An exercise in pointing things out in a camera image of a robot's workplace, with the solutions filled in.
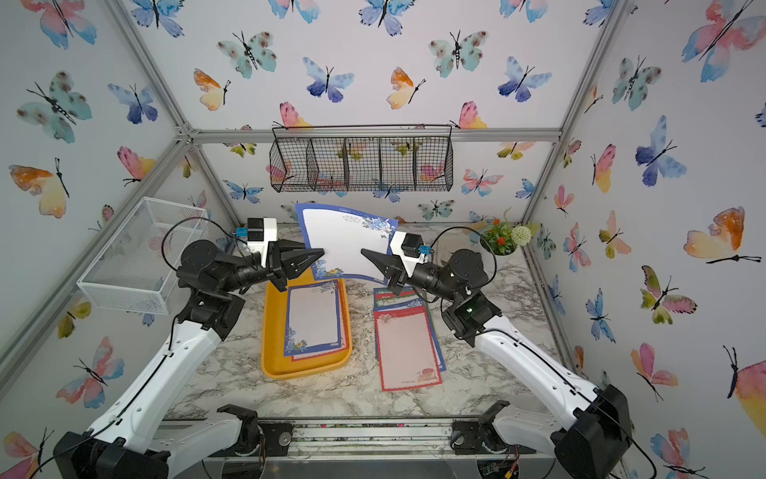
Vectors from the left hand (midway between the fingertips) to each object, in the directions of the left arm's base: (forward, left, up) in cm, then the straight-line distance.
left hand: (321, 250), depth 58 cm
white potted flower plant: (+26, -50, -26) cm, 62 cm away
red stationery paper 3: (+16, -12, -42) cm, 47 cm away
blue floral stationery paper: (+12, -19, -42) cm, 48 cm away
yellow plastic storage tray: (-7, +20, -42) cm, 47 cm away
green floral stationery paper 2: (+5, -12, -22) cm, 25 cm away
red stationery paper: (+3, +1, -41) cm, 42 cm away
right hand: (0, -9, +1) cm, 10 cm away
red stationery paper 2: (-3, -17, -43) cm, 46 cm away
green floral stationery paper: (+13, -13, -42) cm, 46 cm away
